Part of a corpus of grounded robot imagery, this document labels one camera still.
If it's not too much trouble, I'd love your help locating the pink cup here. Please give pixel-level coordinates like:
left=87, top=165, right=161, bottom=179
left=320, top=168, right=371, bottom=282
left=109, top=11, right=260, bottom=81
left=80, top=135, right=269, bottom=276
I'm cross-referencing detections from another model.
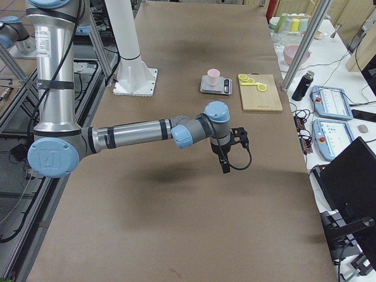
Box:
left=207, top=68, right=220, bottom=86

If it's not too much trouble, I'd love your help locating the aluminium frame post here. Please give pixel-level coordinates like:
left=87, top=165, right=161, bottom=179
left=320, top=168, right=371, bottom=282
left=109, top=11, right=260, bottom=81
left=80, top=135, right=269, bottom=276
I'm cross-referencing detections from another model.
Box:
left=281, top=0, right=333, bottom=92

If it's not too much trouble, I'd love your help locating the teach pendant near bottle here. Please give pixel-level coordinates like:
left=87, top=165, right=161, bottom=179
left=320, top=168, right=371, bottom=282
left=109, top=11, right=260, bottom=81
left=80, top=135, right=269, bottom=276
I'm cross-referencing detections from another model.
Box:
left=310, top=85, right=353, bottom=120

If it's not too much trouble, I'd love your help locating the black smartphone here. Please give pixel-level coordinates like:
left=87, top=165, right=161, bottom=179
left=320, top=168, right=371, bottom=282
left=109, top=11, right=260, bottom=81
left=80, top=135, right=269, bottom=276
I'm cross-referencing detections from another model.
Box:
left=351, top=109, right=376, bottom=122

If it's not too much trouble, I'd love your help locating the lemon slice near handle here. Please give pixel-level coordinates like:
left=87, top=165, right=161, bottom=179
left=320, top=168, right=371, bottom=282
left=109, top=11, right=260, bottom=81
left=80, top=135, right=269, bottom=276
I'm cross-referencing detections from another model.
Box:
left=257, top=84, right=267, bottom=92

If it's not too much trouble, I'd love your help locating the yellow cup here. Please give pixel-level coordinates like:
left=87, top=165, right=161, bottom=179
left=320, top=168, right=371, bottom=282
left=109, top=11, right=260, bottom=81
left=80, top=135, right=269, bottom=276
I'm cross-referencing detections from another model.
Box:
left=290, top=18, right=300, bottom=32

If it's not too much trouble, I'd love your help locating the silver kitchen scale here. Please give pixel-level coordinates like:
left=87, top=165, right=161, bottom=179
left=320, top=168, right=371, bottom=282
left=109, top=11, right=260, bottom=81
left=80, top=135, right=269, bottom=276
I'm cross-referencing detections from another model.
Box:
left=200, top=75, right=233, bottom=95

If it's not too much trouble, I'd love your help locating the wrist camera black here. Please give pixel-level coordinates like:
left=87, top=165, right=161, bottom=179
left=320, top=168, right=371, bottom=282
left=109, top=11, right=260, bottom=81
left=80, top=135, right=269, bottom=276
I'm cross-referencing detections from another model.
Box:
left=230, top=127, right=249, bottom=149

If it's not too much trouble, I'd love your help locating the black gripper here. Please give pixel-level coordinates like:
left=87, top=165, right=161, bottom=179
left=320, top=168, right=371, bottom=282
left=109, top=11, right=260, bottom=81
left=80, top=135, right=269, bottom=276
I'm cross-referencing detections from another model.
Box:
left=210, top=143, right=230, bottom=174

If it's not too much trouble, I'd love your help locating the wine glass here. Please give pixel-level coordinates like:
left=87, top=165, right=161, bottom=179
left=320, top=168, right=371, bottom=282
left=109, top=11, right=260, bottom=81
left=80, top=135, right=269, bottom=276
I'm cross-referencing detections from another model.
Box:
left=273, top=31, right=289, bottom=49

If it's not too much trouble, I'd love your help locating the black water bottle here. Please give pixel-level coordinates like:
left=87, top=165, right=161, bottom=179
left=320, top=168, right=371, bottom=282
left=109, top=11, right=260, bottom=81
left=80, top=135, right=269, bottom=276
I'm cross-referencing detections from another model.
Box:
left=291, top=70, right=314, bottom=102

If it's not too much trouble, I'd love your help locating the green cup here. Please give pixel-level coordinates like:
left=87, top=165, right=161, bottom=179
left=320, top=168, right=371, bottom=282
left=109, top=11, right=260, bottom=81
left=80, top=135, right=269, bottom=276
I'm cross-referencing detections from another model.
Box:
left=274, top=13, right=288, bottom=33

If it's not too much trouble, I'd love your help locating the black monitor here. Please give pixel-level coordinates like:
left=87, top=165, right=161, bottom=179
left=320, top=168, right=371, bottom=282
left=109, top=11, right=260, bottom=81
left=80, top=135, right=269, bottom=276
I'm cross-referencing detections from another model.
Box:
left=320, top=137, right=375, bottom=220

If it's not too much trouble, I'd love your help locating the wooden cutting board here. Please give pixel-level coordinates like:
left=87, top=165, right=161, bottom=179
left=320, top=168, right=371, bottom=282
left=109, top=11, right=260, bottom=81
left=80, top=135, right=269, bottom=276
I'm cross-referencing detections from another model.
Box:
left=237, top=73, right=283, bottom=112

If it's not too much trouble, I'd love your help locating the light blue cup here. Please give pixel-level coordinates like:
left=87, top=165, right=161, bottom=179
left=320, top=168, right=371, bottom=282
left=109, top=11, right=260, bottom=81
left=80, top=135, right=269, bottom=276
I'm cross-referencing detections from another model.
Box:
left=298, top=18, right=309, bottom=32

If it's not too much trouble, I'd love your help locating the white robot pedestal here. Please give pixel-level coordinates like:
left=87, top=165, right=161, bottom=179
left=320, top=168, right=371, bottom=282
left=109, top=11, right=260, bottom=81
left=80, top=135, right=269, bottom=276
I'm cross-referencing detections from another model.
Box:
left=105, top=0, right=158, bottom=97

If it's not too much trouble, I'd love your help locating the camera black cable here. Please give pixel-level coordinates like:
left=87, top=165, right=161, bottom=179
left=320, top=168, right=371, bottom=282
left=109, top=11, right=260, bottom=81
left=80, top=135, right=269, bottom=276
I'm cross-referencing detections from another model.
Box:
left=205, top=117, right=253, bottom=171

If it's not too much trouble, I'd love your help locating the pink bowl with ice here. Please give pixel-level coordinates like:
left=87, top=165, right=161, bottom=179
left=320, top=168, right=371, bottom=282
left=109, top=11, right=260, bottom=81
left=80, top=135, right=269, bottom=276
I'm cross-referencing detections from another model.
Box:
left=283, top=45, right=311, bottom=66

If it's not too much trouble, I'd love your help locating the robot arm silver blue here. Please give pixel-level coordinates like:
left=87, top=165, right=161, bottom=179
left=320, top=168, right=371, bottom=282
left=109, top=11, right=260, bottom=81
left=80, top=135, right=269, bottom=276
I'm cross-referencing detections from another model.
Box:
left=26, top=1, right=234, bottom=178

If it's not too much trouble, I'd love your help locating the yellow plastic knife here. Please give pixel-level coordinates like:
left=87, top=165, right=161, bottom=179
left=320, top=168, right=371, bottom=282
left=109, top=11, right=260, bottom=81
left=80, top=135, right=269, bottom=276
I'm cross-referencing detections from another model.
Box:
left=240, top=82, right=262, bottom=86

